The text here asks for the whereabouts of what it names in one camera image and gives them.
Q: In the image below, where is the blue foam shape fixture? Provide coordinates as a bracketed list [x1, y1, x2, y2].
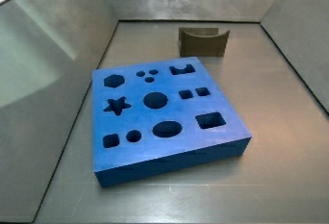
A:
[92, 57, 251, 187]

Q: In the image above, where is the black curved regrasp stand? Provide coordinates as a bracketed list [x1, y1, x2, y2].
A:
[179, 27, 230, 57]

